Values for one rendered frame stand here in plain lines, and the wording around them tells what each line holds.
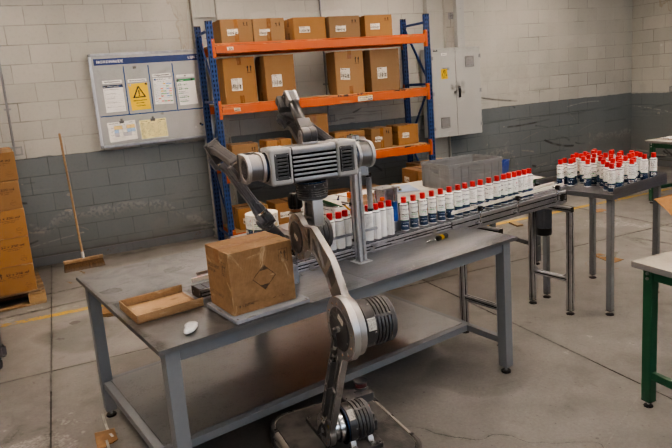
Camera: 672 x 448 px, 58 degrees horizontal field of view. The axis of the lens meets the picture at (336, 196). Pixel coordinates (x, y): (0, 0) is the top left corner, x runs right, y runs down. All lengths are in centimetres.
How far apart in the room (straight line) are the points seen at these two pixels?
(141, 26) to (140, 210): 211
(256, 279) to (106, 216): 504
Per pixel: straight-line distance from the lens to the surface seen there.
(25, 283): 616
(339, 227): 328
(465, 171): 525
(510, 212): 422
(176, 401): 260
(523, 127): 992
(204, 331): 257
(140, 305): 299
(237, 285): 258
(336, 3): 825
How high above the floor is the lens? 178
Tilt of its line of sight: 11 degrees down
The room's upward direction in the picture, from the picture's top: 4 degrees counter-clockwise
